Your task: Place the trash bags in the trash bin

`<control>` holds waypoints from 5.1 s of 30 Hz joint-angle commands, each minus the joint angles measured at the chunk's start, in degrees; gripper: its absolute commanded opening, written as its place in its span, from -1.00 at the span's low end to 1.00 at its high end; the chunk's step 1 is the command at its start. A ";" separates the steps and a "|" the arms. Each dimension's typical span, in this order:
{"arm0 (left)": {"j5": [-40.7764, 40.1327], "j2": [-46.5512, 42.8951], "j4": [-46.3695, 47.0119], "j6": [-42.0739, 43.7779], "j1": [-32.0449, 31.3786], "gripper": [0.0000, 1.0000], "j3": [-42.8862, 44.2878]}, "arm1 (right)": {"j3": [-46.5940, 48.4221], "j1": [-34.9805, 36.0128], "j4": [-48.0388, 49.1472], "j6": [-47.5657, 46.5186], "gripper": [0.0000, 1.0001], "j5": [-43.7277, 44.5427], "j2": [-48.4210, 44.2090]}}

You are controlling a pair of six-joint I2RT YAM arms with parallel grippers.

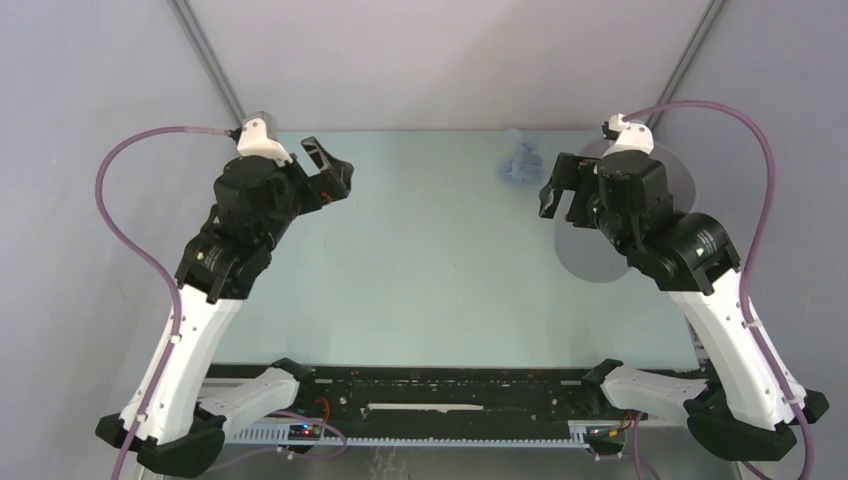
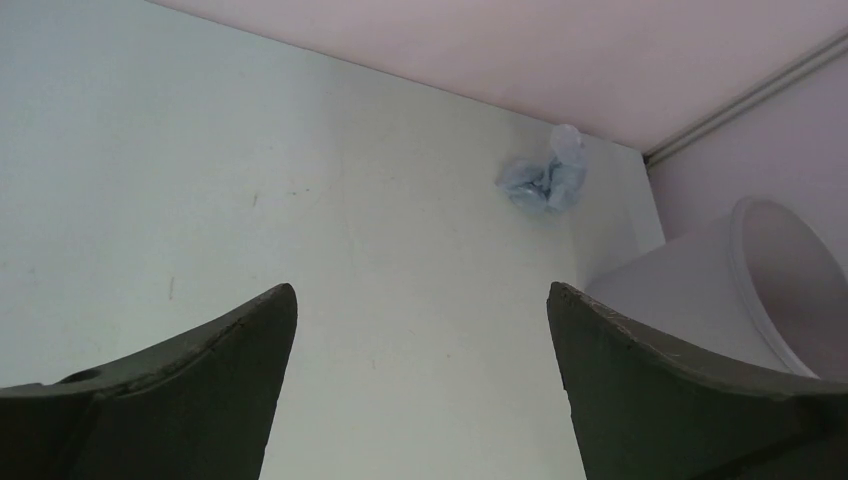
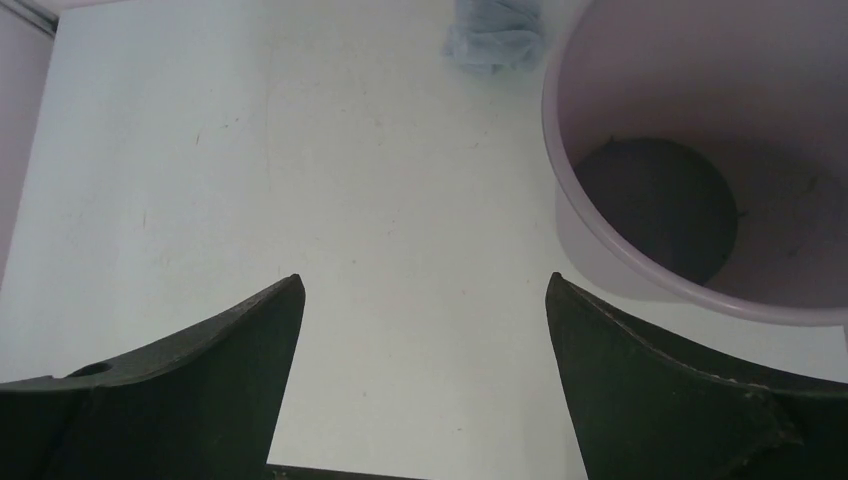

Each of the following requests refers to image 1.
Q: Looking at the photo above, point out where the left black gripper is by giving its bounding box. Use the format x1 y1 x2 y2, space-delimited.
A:
258 136 354 250

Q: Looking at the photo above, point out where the light blue plastic trash bag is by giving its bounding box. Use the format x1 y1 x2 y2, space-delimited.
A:
496 137 543 185

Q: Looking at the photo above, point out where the grey round trash bin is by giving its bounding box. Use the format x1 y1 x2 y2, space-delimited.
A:
554 141 697 284

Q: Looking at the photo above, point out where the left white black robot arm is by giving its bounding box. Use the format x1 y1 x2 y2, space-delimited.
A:
96 137 354 478

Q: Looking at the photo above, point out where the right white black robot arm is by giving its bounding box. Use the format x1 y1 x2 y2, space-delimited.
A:
539 151 829 462

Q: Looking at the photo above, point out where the right aluminium corner profile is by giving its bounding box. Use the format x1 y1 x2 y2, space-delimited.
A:
656 0 730 104

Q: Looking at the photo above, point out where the aluminium corner profile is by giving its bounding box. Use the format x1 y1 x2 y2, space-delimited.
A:
167 0 246 124
656 0 730 104

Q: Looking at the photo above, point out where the left aluminium corner profile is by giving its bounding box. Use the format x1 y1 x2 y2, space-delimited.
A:
167 0 246 124

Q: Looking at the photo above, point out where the small electronics board with leds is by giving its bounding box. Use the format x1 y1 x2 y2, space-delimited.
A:
286 423 323 441

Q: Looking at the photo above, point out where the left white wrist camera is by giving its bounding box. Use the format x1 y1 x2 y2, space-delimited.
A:
236 111 294 166

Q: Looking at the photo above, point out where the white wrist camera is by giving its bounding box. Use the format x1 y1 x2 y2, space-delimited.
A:
236 111 294 166
602 114 655 157

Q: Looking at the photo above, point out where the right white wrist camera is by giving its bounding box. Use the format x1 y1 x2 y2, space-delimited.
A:
602 114 655 157

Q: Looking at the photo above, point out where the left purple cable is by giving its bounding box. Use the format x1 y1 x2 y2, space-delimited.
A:
95 125 241 480

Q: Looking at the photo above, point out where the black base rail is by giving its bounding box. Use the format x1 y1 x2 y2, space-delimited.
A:
198 362 704 452

